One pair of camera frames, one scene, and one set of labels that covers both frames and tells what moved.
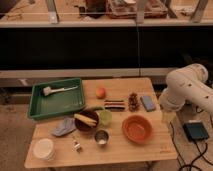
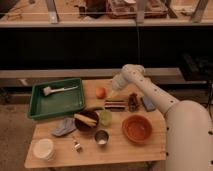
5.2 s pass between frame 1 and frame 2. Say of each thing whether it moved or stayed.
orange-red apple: stayed
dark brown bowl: stayed
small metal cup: stayed
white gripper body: moved
